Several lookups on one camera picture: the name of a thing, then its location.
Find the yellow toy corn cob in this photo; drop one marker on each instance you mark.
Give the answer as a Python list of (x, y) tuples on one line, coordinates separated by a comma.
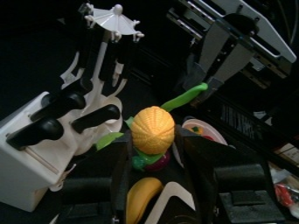
[(152, 129)]

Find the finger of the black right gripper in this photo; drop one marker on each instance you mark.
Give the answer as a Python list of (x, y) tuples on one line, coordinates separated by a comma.
[(229, 68), (209, 49)]

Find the orange toy carrot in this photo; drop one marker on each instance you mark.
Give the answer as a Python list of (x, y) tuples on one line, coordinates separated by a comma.
[(196, 129)]

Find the green toy corn leaf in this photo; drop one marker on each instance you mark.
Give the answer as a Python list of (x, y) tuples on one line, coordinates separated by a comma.
[(180, 99)]

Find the white toy knife block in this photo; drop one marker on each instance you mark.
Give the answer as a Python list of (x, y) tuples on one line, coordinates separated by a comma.
[(22, 175)]

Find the yellow toy banana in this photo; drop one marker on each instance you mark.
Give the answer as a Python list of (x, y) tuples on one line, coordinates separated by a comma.
[(140, 198)]

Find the white round bowl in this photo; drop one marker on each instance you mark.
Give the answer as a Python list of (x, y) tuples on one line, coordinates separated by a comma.
[(212, 131)]

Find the brown cardboard box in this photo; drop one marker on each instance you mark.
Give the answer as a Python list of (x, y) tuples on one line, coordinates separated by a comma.
[(287, 153)]

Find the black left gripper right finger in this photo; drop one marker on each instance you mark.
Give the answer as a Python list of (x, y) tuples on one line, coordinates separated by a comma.
[(225, 175)]

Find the purple toy vegetable green top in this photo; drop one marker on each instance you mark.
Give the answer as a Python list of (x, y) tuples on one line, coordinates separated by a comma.
[(155, 163)]

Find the light green toy leaf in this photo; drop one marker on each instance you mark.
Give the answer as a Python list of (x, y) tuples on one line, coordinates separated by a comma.
[(108, 140)]

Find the red plastic item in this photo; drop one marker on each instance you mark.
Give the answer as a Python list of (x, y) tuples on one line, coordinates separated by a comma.
[(283, 195)]

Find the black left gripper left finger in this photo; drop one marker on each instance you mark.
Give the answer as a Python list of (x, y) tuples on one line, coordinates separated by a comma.
[(89, 198)]

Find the white toy utensil rack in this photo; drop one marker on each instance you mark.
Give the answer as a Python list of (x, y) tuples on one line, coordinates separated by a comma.
[(112, 20)]

